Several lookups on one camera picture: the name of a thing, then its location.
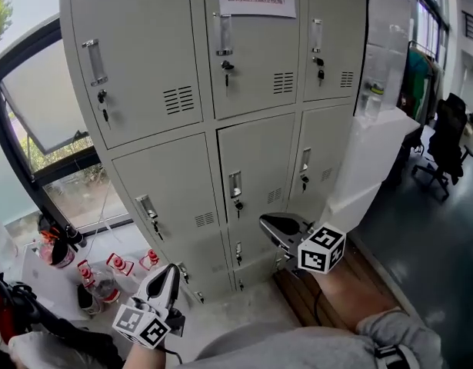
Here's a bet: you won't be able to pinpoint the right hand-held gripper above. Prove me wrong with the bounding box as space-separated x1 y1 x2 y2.
258 212 347 275

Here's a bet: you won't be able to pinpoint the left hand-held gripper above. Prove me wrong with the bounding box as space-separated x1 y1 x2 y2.
112 264 187 350

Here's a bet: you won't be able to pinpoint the set of grey locker doors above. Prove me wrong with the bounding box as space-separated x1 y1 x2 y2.
69 0 366 303

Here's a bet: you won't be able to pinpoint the person's right forearm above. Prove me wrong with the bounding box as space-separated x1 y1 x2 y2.
311 265 401 331

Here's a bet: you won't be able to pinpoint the person's left forearm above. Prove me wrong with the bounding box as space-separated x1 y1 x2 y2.
122 342 165 369

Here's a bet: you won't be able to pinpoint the grey metal locker cabinet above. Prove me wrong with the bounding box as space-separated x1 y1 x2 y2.
58 0 371 306

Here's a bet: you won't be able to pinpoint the set of black locker keys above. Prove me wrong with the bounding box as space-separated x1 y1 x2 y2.
96 58 325 304

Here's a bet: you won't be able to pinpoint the clear bottle red cap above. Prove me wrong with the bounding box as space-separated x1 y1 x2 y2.
106 252 139 295
138 248 165 281

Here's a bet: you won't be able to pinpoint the wooden bench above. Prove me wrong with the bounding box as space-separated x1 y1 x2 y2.
272 240 403 334

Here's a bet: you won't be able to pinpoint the clear bottle red label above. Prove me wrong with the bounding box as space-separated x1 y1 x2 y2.
77 259 122 304

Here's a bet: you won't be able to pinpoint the dark bottle red label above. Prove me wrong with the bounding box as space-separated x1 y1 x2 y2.
49 236 77 270

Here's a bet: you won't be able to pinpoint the person's grey sweatshirt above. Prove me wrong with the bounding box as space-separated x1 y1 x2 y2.
182 307 449 369

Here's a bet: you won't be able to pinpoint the silver laptop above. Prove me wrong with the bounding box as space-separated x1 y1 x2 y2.
21 244 93 321

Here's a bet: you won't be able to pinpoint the clear bottle yellow label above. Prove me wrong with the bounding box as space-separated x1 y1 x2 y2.
358 77 388 121

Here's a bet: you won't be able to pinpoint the red and black backpack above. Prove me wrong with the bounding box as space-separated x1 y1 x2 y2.
0 263 42 347

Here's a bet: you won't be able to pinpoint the black office chair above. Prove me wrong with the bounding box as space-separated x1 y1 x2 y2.
410 92 473 202

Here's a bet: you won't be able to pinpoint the clothes rack with garments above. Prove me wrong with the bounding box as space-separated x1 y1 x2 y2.
398 39 448 127

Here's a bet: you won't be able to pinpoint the translucent plastic boxes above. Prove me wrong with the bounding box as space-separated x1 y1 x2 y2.
365 0 415 111

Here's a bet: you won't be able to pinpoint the black framed window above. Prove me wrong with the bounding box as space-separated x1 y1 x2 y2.
0 0 135 241

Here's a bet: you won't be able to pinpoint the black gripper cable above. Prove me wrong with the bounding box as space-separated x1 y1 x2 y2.
158 344 184 365

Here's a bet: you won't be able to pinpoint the black harness strap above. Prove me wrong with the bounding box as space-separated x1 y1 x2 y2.
373 343 415 369

